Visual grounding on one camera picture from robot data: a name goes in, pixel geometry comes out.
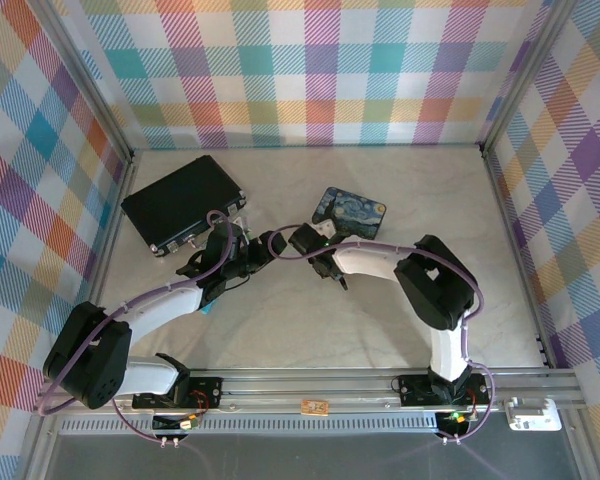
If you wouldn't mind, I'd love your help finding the aluminium extrusion rail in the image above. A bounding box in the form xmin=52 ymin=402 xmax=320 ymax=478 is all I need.
xmin=32 ymin=368 xmax=582 ymax=415

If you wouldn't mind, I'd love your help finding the black hard briefcase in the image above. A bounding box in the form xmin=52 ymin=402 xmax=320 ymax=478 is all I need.
xmin=120 ymin=155 xmax=251 ymax=259

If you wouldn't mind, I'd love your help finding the slotted grey cable tray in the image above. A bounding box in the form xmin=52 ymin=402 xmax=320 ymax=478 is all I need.
xmin=54 ymin=416 xmax=512 ymax=437

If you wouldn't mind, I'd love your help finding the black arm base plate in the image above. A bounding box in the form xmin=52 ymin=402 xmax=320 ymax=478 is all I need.
xmin=131 ymin=374 xmax=225 ymax=411
xmin=397 ymin=372 xmax=491 ymax=408

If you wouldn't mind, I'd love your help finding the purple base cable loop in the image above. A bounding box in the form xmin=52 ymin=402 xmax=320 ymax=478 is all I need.
xmin=111 ymin=384 xmax=212 ymax=445
xmin=439 ymin=362 xmax=497 ymax=445

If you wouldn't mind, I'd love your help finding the white plastic bracket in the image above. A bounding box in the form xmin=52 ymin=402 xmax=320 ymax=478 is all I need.
xmin=501 ymin=396 xmax=564 ymax=433

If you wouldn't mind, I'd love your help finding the aluminium frame post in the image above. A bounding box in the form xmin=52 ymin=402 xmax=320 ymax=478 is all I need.
xmin=479 ymin=0 xmax=584 ymax=154
xmin=32 ymin=0 xmax=136 ymax=162

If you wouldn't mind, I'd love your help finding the starry night print coaster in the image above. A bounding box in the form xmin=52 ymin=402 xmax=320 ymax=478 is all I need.
xmin=310 ymin=186 xmax=389 ymax=240

